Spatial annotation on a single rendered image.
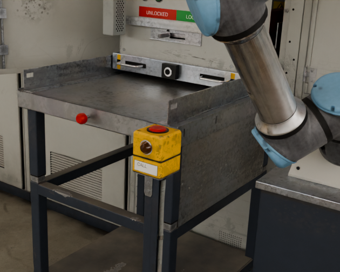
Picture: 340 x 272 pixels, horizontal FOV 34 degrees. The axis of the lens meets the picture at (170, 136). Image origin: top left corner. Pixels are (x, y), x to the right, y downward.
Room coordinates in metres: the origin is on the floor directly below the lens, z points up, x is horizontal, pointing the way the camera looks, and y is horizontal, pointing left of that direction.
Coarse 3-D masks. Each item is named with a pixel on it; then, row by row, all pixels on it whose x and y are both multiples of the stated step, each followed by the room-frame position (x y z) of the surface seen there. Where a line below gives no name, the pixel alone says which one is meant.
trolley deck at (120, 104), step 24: (24, 96) 1.70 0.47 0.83; (48, 96) 1.65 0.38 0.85; (72, 96) 1.66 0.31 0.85; (96, 96) 1.68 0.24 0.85; (120, 96) 1.69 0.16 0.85; (144, 96) 1.70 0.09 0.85; (168, 96) 1.72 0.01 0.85; (72, 120) 1.58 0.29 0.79; (96, 120) 1.53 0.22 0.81; (120, 120) 1.48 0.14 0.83; (144, 120) 1.43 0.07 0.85; (192, 120) 1.45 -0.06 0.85; (216, 120) 1.54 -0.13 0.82; (240, 120) 1.67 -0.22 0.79
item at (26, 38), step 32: (0, 0) 1.98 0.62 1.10; (32, 0) 2.06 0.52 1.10; (64, 0) 2.13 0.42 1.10; (96, 0) 2.20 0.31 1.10; (0, 32) 1.99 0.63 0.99; (32, 32) 2.06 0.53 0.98; (64, 32) 2.13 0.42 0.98; (96, 32) 2.20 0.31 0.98; (0, 64) 1.99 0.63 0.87; (32, 64) 2.06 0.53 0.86
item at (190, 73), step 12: (132, 60) 1.99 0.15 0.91; (144, 60) 1.96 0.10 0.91; (156, 60) 1.93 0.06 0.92; (144, 72) 1.96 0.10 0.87; (156, 72) 1.93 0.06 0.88; (180, 72) 1.87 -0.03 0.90; (192, 72) 1.85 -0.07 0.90; (204, 72) 1.82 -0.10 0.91; (216, 72) 1.79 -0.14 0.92; (204, 84) 1.82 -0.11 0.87; (216, 84) 1.79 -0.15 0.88
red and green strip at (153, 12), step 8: (144, 8) 1.98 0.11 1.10; (152, 8) 1.96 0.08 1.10; (160, 8) 1.94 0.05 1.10; (144, 16) 1.98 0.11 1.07; (152, 16) 1.96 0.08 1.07; (160, 16) 1.94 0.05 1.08; (168, 16) 1.92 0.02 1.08; (176, 16) 1.90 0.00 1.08; (184, 16) 1.88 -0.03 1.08; (192, 16) 1.87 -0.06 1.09
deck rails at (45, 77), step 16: (64, 64) 1.84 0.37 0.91; (80, 64) 1.91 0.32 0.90; (96, 64) 1.98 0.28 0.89; (112, 64) 2.05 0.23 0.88; (32, 80) 1.72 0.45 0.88; (48, 80) 1.78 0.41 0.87; (64, 80) 1.84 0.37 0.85; (80, 80) 1.87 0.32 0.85; (240, 80) 1.72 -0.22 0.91; (192, 96) 1.48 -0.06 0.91; (208, 96) 1.56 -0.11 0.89; (224, 96) 1.64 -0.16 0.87; (240, 96) 1.73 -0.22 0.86; (176, 112) 1.42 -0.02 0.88; (192, 112) 1.49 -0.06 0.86
